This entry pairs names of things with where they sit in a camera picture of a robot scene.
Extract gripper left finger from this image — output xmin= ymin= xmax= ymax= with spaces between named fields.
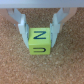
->
xmin=6 ymin=7 xmax=30 ymax=48

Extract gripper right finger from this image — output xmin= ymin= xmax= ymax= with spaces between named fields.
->
xmin=49 ymin=7 xmax=74 ymax=44

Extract yellow block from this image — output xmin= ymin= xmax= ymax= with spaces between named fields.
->
xmin=27 ymin=27 xmax=53 ymax=56

